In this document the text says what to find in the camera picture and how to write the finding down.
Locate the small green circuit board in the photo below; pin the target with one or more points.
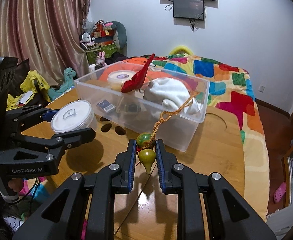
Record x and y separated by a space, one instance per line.
132 108

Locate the green gourd ornament with cord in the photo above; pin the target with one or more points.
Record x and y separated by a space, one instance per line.
149 145

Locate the teal dinosaur plush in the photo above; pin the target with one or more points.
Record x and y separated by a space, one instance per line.
67 84

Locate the grey plush cushion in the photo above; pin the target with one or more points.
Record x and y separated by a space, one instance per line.
119 37

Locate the small black wall monitor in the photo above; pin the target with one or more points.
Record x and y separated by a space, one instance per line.
189 9

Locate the colourful patchwork quilt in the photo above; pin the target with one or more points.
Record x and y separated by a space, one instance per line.
231 90

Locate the pink slipper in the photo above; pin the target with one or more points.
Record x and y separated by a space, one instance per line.
279 192

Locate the white round lidded container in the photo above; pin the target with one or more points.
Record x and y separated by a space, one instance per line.
74 116

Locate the small dark blue card box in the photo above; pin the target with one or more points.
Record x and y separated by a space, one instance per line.
106 106

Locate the pink bunny toy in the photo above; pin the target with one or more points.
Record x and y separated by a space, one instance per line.
100 59

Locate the yellow garment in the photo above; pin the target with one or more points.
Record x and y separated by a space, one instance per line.
21 95

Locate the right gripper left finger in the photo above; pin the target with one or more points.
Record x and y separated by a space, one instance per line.
83 206

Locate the red cloth pouch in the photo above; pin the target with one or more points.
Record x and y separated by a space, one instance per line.
137 81

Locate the green gift box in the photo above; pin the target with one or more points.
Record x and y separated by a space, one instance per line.
93 52

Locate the round tub purple label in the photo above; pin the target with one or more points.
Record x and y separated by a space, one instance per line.
117 78

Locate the white drawstring cloth pouch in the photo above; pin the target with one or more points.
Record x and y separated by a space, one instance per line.
168 92

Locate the pink satin curtain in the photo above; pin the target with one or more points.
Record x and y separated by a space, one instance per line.
46 33

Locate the yellow curved pillow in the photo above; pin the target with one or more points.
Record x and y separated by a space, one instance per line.
181 50

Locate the clear plastic storage bin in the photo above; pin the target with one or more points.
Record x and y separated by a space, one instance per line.
176 132

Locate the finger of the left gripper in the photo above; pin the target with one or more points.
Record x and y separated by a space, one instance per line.
49 114
73 139

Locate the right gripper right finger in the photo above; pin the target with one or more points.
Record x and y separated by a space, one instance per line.
208 206

